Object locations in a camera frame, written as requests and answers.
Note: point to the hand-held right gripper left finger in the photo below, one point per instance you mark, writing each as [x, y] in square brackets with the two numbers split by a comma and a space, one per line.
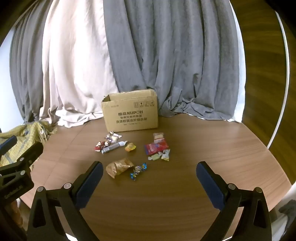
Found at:
[89, 182]

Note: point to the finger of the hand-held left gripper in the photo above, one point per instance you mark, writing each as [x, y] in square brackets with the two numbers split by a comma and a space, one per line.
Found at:
[27, 154]
[8, 142]

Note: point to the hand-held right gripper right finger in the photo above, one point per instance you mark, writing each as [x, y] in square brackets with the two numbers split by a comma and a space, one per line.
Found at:
[211, 185]

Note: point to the red silver foil twist candy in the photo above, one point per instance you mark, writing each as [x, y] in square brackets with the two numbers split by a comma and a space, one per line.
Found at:
[100, 145]

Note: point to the clear snack packet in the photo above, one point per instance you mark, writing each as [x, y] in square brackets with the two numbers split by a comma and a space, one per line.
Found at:
[158, 136]

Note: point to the brown cardboard box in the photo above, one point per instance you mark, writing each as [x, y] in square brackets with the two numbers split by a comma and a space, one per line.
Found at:
[130, 113]

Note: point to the yellow fringed cloth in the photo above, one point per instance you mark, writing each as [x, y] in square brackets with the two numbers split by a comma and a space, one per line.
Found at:
[34, 134]

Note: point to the brown crinkled snack packet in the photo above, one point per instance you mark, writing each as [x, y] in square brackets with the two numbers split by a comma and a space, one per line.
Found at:
[119, 167]

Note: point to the grey white stick packet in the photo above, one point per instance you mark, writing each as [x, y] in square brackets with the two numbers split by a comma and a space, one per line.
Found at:
[114, 147]

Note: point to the blue foil twist candy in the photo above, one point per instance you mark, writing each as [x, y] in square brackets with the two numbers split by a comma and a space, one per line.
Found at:
[138, 171]

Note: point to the small white candy packet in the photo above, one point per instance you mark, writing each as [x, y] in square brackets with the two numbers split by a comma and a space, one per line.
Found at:
[116, 138]

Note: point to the yellow orange wrapped candy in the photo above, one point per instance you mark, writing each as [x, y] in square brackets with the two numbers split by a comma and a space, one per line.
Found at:
[130, 147]

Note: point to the pale green wrapped candy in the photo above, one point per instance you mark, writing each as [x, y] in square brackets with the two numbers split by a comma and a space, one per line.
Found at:
[154, 157]

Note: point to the red snack packet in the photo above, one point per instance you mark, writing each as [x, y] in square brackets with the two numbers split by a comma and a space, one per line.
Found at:
[156, 147]

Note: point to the grey curtain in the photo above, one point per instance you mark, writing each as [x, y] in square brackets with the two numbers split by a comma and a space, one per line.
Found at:
[25, 69]
[175, 53]

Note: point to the white curtain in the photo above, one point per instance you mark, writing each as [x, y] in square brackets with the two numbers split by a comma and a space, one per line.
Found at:
[76, 58]

